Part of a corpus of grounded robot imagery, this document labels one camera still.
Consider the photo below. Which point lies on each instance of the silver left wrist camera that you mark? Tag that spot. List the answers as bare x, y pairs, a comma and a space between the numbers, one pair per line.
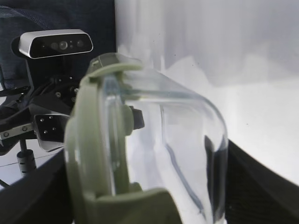
52, 43

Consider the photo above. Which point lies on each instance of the dark navy lunch bag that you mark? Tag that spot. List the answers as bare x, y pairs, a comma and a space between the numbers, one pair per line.
45, 29

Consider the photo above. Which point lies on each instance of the glass container with green lid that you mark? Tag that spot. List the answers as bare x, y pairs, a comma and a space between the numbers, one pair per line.
172, 171

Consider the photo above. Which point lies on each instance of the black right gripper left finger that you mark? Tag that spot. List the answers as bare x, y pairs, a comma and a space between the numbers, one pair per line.
41, 197

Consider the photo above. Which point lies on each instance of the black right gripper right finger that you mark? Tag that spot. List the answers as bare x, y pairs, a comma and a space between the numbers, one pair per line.
257, 195

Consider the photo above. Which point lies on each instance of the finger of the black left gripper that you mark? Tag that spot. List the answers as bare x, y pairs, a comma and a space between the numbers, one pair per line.
138, 118

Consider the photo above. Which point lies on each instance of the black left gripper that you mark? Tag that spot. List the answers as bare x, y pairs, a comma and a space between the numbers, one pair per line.
39, 109

